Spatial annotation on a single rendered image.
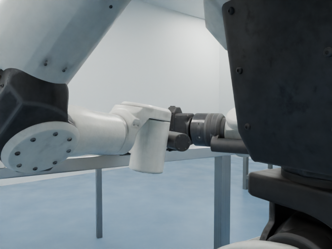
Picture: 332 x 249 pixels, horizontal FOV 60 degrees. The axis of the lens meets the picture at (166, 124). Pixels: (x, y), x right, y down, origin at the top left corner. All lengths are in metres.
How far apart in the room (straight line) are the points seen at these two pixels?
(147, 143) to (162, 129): 0.04
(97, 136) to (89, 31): 0.18
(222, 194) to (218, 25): 0.72
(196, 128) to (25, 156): 0.49
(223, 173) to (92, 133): 0.66
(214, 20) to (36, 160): 0.25
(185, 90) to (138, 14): 1.71
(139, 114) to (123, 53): 4.58
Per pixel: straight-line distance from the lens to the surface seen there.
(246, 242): 0.39
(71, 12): 0.25
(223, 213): 1.02
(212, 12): 0.36
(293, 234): 0.36
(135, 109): 0.47
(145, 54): 5.30
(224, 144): 0.69
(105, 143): 0.42
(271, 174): 0.38
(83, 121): 0.39
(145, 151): 0.51
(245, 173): 3.76
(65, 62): 0.28
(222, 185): 0.99
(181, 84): 5.77
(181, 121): 0.76
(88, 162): 0.74
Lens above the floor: 0.99
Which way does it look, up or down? 3 degrees down
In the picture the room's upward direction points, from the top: straight up
